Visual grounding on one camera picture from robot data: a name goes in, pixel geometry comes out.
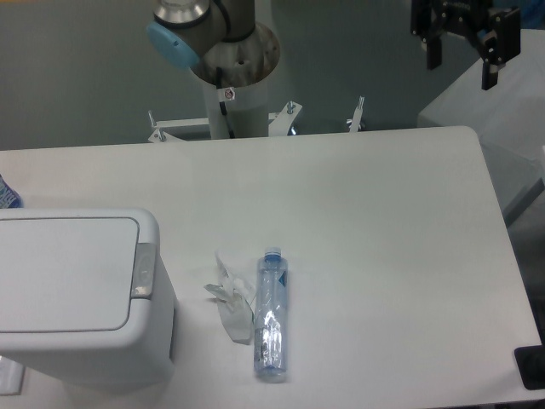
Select white metal base frame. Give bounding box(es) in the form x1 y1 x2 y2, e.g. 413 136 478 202
146 95 367 144

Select clear empty plastic bottle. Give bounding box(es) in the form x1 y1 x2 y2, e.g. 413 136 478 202
254 247 289 383

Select white trash can lid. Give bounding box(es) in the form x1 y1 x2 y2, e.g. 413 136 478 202
1 218 139 333

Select grey lid push button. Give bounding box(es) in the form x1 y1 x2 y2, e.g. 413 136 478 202
131 243 157 299

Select crumpled clear plastic wrapper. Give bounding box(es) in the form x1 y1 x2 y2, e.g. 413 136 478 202
204 249 256 345

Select blue patterned item at edge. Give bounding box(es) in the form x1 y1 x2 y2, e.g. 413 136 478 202
0 176 24 209

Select black cable on pedestal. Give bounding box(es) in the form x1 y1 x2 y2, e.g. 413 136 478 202
215 66 237 140

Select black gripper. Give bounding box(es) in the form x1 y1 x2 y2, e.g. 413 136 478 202
410 1 521 90

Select black device at table corner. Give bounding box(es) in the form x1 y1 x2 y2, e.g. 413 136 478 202
514 345 544 390

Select white plastic trash can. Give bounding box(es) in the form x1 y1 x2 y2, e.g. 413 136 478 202
1 209 177 387

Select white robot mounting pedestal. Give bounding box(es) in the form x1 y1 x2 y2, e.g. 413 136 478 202
201 80 269 140

